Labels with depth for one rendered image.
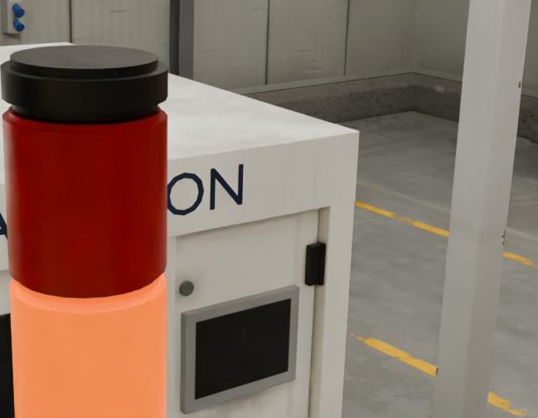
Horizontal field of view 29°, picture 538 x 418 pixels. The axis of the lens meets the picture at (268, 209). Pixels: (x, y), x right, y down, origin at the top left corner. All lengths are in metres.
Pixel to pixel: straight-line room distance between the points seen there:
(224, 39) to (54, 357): 9.72
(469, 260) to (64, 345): 2.71
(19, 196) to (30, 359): 0.05
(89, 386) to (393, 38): 11.35
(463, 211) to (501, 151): 0.20
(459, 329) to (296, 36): 7.74
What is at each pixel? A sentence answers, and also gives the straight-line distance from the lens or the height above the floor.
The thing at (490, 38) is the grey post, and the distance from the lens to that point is 2.86.
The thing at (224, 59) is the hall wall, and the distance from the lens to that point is 10.06.
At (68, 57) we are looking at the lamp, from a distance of 0.32.
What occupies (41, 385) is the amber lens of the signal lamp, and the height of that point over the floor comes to 2.24.
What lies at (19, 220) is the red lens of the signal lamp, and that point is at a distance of 0.32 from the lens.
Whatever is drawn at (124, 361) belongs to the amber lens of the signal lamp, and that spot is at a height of 2.25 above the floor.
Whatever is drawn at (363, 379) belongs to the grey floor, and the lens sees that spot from 5.38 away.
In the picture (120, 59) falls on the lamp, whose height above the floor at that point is 2.34.
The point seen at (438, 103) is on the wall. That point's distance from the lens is 11.59.
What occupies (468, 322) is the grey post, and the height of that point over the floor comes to 1.21.
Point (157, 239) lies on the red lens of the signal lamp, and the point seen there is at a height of 2.29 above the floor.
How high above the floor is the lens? 2.39
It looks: 17 degrees down
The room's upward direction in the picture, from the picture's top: 2 degrees clockwise
